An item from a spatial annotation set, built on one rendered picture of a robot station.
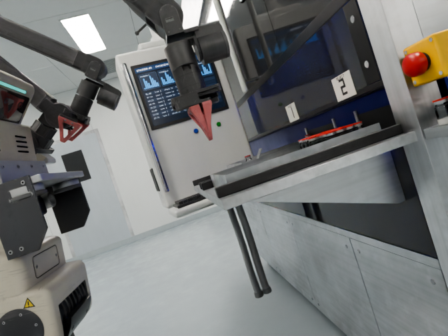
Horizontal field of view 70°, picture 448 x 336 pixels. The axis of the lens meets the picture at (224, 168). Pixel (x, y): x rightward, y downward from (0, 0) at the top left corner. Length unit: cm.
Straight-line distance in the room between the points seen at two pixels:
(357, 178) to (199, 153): 96
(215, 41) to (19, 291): 68
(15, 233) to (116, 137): 545
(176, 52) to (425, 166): 53
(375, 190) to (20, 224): 77
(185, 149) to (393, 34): 107
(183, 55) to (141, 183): 551
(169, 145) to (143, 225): 472
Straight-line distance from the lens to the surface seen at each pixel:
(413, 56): 64
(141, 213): 617
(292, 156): 65
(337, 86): 89
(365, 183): 76
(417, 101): 72
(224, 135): 161
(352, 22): 80
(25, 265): 88
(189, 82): 66
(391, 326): 117
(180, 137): 155
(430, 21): 78
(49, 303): 87
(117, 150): 619
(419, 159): 74
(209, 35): 70
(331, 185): 72
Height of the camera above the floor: 95
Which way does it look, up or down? 2 degrees down
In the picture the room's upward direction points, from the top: 18 degrees counter-clockwise
